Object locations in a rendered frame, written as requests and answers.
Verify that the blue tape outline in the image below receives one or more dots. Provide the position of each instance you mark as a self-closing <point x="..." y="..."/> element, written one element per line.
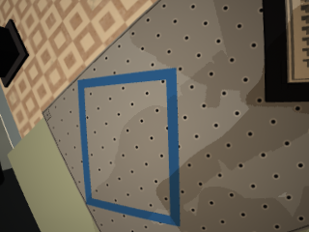
<point x="173" y="141"/>

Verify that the beige well plate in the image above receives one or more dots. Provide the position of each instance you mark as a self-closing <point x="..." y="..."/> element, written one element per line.
<point x="297" y="27"/>

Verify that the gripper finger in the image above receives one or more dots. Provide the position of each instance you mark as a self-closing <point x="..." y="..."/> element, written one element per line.
<point x="2" y="178"/>

